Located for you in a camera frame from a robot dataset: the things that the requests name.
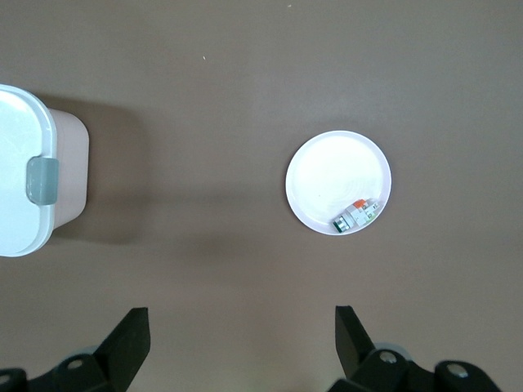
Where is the pink round plate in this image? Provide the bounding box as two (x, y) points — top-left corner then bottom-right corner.
(284, 130), (392, 236)

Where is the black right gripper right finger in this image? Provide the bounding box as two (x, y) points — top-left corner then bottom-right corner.
(329, 304), (507, 392)

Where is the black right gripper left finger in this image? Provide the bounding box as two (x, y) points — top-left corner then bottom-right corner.
(0, 306), (153, 392)

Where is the white lidded storage box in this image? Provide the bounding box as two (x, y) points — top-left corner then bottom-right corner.
(0, 83), (91, 257)

